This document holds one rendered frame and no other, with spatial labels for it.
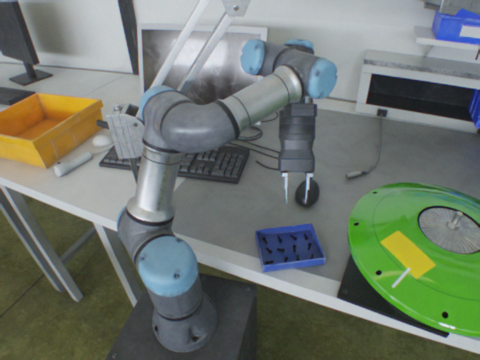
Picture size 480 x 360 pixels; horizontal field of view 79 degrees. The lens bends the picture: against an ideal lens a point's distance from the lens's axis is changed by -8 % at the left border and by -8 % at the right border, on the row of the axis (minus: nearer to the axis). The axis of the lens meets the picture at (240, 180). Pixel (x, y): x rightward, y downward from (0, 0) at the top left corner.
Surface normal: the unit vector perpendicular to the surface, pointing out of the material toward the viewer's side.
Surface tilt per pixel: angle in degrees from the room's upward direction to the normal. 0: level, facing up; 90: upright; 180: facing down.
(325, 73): 89
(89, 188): 0
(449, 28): 99
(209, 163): 6
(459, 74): 90
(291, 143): 71
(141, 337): 0
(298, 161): 63
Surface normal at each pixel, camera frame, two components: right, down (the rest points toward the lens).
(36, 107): 0.93, 0.13
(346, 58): -0.40, 0.57
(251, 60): -0.84, 0.06
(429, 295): -0.27, -0.54
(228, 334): -0.04, -0.79
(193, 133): -0.10, 0.36
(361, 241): -0.44, -0.71
